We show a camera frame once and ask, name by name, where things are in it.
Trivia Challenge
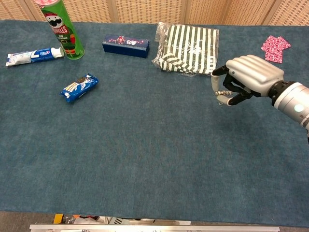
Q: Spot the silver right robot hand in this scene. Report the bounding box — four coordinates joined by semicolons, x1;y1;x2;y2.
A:
211;54;285;107

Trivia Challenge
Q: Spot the striped garment in transparent bag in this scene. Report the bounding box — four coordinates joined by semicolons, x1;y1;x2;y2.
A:
151;21;220;77

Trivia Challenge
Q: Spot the pink patterned cloth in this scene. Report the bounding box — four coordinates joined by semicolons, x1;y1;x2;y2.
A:
260;35;292;64

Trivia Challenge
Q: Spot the wicker folding screen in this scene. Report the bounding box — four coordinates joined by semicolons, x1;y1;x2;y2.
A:
0;0;309;26

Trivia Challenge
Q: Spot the dark blue rectangular box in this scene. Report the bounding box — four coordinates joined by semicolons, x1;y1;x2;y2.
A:
102;34;150;59

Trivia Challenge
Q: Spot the teal table mat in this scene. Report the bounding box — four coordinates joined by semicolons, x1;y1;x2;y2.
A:
0;19;309;228

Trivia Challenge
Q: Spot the blue Oreo cookie pack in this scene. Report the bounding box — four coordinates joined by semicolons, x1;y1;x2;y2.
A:
59;73;100;104

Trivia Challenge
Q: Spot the green Pringles can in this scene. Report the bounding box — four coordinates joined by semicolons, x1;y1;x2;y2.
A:
33;0;85;60

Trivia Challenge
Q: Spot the white blue toothpaste tube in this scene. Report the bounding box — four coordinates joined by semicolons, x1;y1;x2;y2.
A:
5;47;65;67

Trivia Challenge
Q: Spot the aluminium profile rail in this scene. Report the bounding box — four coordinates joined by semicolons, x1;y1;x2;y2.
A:
29;224;281;232

